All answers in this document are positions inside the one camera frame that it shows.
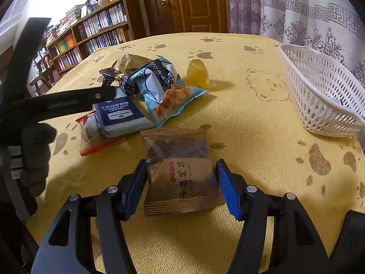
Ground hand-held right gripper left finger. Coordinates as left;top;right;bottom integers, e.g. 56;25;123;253
31;158;149;274

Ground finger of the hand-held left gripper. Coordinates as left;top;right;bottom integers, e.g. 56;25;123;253
8;17;52;99
0;87;117;132

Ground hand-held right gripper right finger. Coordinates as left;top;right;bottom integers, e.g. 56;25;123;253
215;158;333;274

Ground clear red-edged snack packet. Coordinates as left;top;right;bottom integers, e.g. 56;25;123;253
76;114;123;157

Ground navy cracker packet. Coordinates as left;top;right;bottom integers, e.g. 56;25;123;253
94;100;154;138

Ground brown snack packet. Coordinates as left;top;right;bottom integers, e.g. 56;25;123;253
140;128;226;217

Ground beige snack packet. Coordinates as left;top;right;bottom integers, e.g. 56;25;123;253
112;54;153;75

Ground blue shrimp snack packet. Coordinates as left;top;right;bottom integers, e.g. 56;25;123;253
127;56;208;128

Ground yellow jelly cup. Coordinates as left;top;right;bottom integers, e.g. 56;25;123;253
187;59;211;90

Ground white plastic basket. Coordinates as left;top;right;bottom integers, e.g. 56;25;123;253
278;43;365;138

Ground person's left hand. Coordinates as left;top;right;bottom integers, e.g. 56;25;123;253
6;123;57;197

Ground low wooden table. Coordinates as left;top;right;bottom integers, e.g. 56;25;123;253
29;73;57;96

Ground yellow paw-print blanket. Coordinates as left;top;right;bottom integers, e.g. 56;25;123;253
26;33;365;274

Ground stack of books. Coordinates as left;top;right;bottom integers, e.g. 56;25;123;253
66;4;86;20

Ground rows of shelved books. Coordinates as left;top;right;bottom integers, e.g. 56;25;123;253
53;2;133;70

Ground wooden bookshelf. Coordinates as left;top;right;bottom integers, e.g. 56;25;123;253
46;0;143;76

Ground wooden door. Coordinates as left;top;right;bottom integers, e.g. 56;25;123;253
140;0;230;36

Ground white purple-patterned curtain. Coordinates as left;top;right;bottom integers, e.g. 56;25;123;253
228;0;365;89

